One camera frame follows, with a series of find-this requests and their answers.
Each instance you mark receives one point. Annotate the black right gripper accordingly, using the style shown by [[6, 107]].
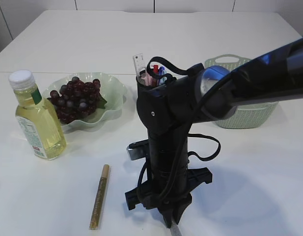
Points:
[[169, 195]]

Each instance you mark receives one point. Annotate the silver glitter pen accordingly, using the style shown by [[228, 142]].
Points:
[[174, 229]]

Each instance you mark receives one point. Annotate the pink purple scissors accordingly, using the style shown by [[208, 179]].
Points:
[[146, 79]]

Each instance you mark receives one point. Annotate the blue capped safety scissors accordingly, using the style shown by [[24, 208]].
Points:
[[162, 71]]

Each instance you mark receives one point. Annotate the red glitter pen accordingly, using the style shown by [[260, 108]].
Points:
[[155, 70]]

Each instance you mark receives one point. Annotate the purple artificial grape bunch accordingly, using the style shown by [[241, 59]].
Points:
[[77, 100]]

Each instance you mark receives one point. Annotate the clear plastic ruler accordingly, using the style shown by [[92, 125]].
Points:
[[139, 64]]

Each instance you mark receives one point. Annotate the yellow tea drink bottle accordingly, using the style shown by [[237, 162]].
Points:
[[37, 117]]

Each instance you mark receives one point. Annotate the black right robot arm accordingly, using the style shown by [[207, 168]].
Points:
[[197, 95]]

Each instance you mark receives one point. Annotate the gold glitter pen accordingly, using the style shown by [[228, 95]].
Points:
[[98, 204]]

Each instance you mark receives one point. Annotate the black mesh pen cup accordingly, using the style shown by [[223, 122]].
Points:
[[141, 86]]

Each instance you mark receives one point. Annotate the green woven plastic basket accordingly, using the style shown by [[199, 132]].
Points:
[[246, 116]]

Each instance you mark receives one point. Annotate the green wavy plastic plate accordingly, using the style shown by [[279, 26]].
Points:
[[112, 90]]

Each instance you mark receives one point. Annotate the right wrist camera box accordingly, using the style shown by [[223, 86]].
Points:
[[138, 150]]

